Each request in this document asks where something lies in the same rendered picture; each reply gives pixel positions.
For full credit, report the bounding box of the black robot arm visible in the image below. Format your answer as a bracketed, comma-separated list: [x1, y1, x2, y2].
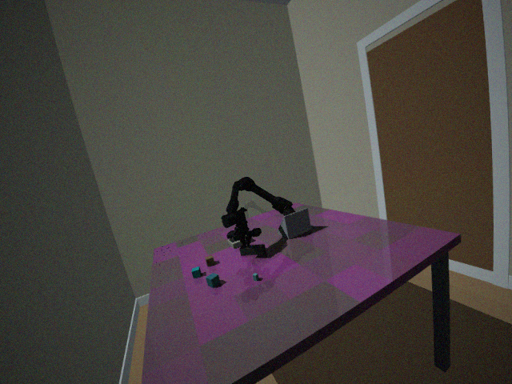
[221, 177, 295, 241]

